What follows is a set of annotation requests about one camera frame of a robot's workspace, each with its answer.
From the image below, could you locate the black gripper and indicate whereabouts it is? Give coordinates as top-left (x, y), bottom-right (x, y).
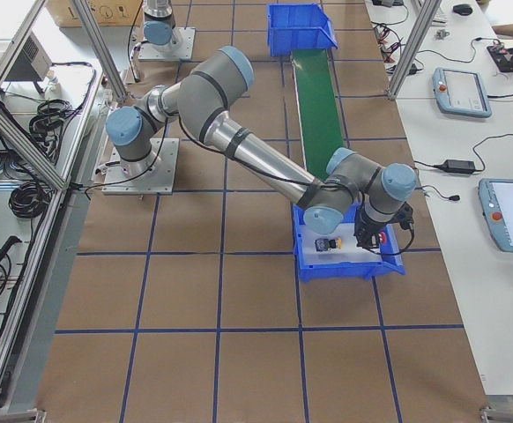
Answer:
top-left (353, 209), bottom-right (385, 249)

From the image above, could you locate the yellow push button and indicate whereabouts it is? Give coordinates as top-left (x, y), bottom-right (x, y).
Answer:
top-left (315, 237), bottom-right (342, 252)

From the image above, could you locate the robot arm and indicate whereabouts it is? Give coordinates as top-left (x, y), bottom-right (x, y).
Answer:
top-left (130, 0), bottom-right (182, 61)
top-left (106, 46), bottom-right (417, 250)

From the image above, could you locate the white right foam pad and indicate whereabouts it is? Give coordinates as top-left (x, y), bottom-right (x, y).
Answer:
top-left (299, 223), bottom-right (381, 265)

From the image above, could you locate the blue right plastic bin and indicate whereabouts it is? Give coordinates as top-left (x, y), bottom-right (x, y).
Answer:
top-left (293, 204), bottom-right (405, 282)

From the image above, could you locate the blue plastic bin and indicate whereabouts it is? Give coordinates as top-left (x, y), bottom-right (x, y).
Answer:
top-left (267, 3), bottom-right (338, 56)
top-left (293, 204), bottom-right (405, 282)

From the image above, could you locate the green conveyor belt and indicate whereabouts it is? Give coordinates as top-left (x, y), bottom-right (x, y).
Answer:
top-left (292, 49), bottom-right (345, 180)

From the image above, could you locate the black power adapter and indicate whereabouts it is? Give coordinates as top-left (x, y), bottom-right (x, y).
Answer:
top-left (442, 160), bottom-right (477, 174)

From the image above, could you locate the near teach pendant tablet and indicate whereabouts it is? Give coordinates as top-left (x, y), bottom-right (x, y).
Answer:
top-left (478, 178), bottom-right (513, 253)

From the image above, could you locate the teach pendant tablet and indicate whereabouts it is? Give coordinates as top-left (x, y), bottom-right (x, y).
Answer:
top-left (432, 67), bottom-right (492, 118)
top-left (478, 178), bottom-right (513, 253)

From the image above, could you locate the far teach pendant tablet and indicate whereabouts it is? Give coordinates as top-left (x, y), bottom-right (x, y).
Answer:
top-left (432, 67), bottom-right (492, 118)

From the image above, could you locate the blue left plastic bin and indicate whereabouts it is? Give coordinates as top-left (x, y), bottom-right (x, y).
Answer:
top-left (267, 3), bottom-right (338, 56)

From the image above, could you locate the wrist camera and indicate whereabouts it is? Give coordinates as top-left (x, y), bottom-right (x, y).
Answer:
top-left (394, 202), bottom-right (414, 230)

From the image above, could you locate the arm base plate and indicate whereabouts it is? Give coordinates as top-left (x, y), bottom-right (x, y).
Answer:
top-left (138, 25), bottom-right (196, 62)
top-left (100, 137), bottom-right (180, 196)

